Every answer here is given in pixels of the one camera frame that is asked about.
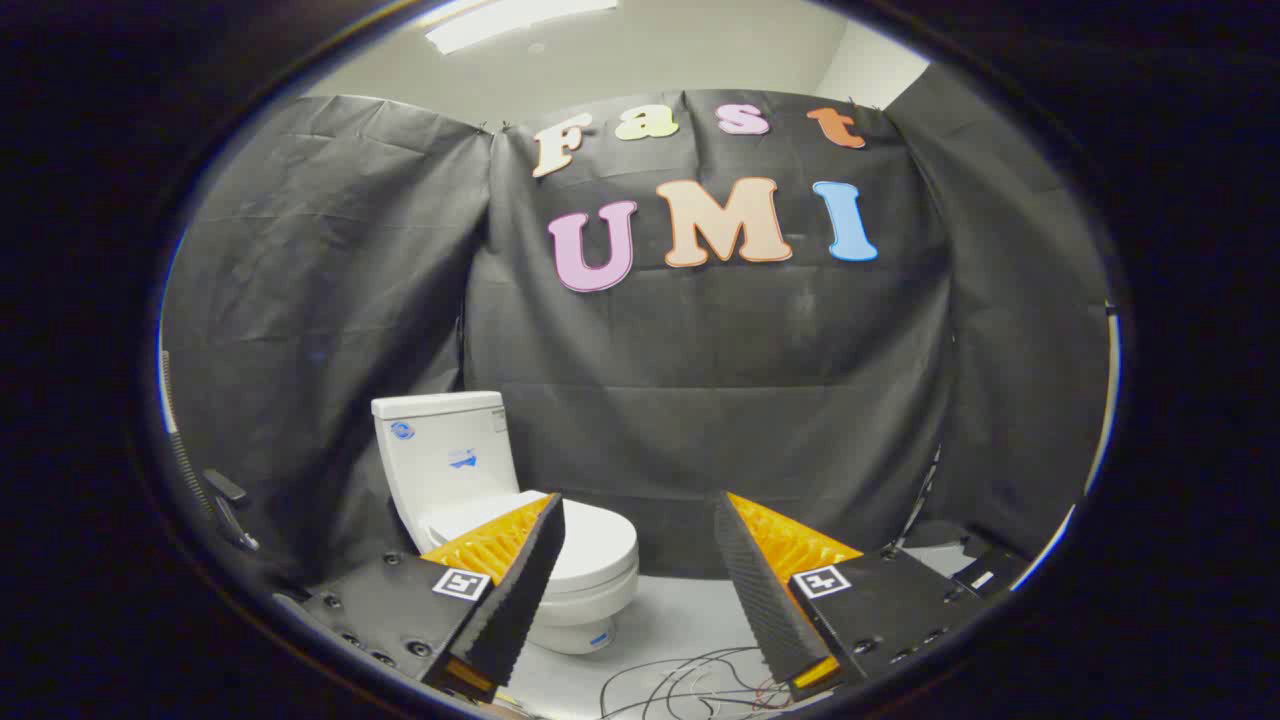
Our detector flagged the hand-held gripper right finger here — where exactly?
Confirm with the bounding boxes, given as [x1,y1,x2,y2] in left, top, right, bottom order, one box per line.
[713,490,986,701]

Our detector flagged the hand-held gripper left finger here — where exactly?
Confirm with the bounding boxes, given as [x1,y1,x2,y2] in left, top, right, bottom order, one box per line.
[275,493,567,701]

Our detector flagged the white toilet lid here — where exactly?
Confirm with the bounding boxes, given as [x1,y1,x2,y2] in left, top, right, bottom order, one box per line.
[425,490,639,596]

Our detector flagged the white toilet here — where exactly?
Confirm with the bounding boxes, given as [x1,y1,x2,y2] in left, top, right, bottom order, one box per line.
[371,391,641,656]

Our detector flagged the black backdrop cloth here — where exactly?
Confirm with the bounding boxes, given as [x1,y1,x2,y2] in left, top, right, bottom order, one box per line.
[160,62,1111,586]

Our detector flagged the ceiling light panel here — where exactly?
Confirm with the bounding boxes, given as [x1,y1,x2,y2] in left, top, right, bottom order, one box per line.
[425,0,621,56]

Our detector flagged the tangle of cables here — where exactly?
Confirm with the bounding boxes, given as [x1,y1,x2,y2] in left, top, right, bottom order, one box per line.
[598,647,801,720]

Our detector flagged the black stand handle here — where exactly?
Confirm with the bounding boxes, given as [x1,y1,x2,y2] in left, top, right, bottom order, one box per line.
[203,468,261,553]

